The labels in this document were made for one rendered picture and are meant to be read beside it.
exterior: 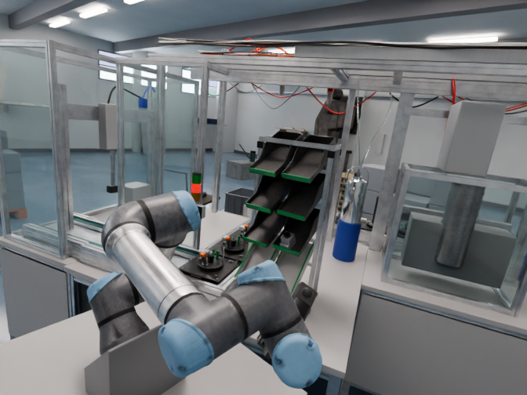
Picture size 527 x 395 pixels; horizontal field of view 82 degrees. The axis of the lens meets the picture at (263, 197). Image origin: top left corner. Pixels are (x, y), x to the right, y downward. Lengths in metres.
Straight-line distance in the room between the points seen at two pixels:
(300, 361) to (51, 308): 1.92
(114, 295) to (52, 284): 1.09
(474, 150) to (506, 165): 8.97
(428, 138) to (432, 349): 9.46
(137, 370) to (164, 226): 0.46
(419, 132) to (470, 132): 9.31
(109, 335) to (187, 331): 0.67
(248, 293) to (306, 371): 0.14
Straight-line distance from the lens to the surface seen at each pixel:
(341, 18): 6.19
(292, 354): 0.51
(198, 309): 0.48
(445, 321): 2.05
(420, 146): 11.21
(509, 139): 10.92
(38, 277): 2.26
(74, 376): 1.31
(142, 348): 1.02
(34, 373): 1.37
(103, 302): 1.12
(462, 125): 1.94
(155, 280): 0.55
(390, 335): 2.10
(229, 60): 2.07
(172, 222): 0.77
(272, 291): 0.51
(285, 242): 1.33
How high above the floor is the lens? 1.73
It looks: 14 degrees down
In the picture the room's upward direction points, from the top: 6 degrees clockwise
